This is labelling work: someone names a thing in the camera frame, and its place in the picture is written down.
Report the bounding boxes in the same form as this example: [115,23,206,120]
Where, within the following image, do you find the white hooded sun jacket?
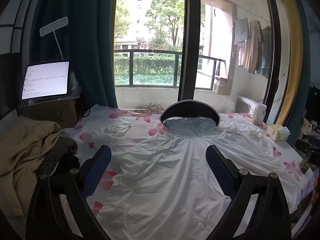
[94,100,298,240]

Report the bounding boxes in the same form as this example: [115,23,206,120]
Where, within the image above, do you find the hanging clothes on balcony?
[234,17,272,79]

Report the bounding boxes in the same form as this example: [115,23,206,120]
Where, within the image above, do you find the yellow tissue box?
[266,125,291,141]

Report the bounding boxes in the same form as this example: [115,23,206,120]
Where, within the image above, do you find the clear plastic snack jar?
[252,102,267,126]

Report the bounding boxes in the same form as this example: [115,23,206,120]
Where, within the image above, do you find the tan jacket pile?
[1,116,62,237]

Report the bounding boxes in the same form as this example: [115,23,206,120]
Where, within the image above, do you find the white air conditioner unit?
[234,95,257,114]

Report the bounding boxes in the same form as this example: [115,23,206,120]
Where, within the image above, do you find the floral pink white bedsheet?
[62,104,316,240]

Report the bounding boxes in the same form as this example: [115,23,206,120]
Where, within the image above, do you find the yellow curtain right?
[276,0,303,126]

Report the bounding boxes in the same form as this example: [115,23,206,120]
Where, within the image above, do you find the brown cardboard box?
[18,100,79,128]

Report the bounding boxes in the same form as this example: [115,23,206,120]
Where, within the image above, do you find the dried potted plant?
[145,102,164,114]

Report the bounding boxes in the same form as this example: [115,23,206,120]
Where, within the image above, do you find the black balcony railing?
[114,49,226,91]

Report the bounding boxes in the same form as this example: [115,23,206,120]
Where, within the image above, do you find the teal curtain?
[29,0,117,109]

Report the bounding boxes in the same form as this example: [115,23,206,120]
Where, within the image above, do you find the white desk lamp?
[39,16,68,59]

